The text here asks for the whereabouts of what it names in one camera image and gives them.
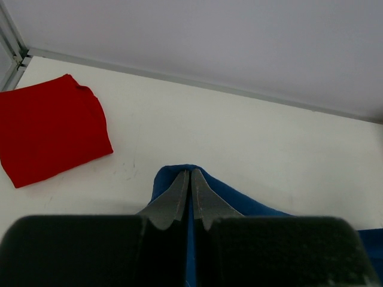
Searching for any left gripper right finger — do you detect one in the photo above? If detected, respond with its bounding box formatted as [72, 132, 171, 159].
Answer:
[191, 169, 377, 286]

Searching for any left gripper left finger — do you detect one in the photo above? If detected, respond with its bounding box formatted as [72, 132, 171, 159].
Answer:
[1, 171, 190, 286]

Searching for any blue t shirt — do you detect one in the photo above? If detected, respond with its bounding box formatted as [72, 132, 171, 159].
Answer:
[152, 164, 382, 286]

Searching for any folded red t shirt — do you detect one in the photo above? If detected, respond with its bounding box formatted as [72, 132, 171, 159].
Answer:
[1, 74, 113, 188]

